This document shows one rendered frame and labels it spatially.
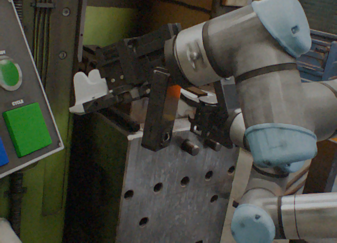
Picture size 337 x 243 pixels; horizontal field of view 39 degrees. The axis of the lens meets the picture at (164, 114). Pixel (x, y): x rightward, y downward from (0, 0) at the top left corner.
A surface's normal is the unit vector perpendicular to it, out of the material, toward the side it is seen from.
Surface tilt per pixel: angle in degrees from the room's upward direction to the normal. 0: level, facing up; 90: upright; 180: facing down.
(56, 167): 90
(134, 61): 59
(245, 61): 83
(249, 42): 75
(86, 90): 89
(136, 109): 90
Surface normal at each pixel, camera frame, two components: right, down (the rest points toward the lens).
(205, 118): -0.78, 0.10
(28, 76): 0.84, -0.22
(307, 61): -0.63, 0.15
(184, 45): -0.56, -0.25
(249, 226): -0.33, 0.26
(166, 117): 0.85, 0.30
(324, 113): 0.59, 0.02
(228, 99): 0.61, -0.20
